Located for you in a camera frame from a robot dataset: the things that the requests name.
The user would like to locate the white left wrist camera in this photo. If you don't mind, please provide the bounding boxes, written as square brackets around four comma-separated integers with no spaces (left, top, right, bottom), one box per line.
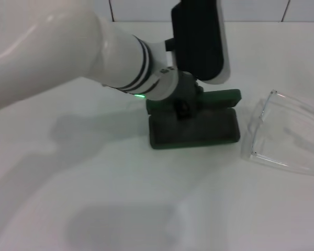
[164,0,231,85]

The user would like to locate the clear plastic glasses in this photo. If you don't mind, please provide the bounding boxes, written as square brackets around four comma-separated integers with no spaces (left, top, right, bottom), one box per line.
[240,89,314,178]

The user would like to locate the green glasses case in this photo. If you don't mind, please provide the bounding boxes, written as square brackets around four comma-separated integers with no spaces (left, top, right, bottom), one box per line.
[145,88,243,150]

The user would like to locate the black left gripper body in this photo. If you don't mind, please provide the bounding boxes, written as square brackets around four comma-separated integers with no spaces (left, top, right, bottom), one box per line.
[170,72,205,120]

